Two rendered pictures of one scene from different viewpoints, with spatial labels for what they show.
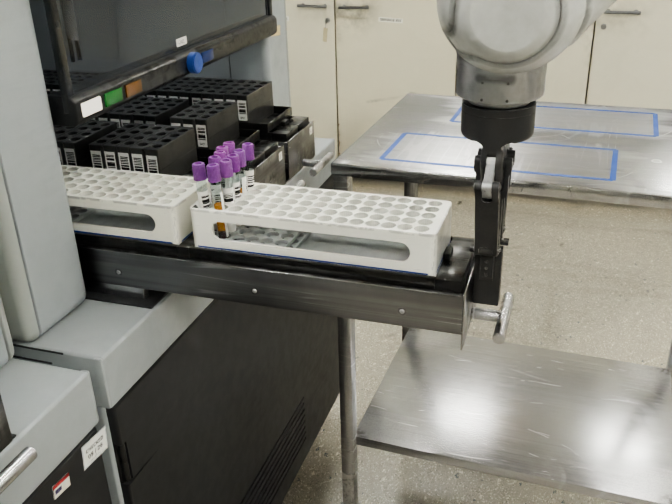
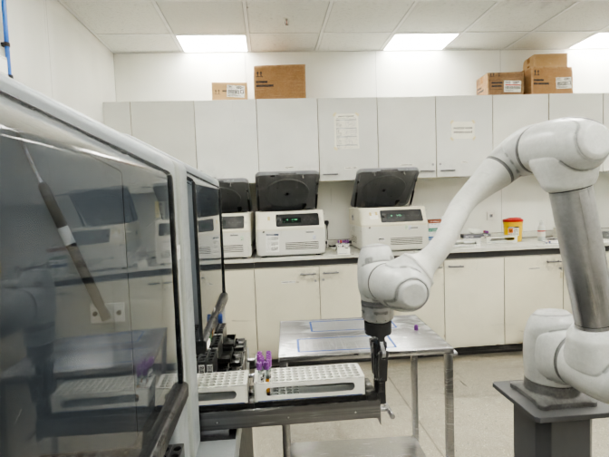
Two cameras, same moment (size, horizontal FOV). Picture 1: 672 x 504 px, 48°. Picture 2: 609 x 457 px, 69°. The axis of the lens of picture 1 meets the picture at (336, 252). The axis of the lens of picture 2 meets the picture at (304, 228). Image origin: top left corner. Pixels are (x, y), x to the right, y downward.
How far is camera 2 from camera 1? 0.58 m
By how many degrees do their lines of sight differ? 32
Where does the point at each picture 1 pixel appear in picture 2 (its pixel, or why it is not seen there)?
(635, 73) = (341, 299)
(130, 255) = (225, 413)
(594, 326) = (360, 428)
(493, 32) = (410, 300)
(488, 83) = (379, 315)
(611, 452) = not seen: outside the picture
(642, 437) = not seen: outside the picture
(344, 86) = not seen: hidden behind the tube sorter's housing
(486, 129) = (379, 331)
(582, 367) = (379, 443)
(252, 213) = (285, 381)
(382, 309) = (347, 413)
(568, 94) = (312, 312)
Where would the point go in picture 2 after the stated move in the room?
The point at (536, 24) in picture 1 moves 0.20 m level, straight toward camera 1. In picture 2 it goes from (422, 296) to (468, 320)
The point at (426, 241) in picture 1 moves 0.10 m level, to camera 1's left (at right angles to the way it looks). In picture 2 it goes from (361, 379) to (327, 386)
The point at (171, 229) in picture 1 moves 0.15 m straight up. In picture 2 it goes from (245, 395) to (242, 339)
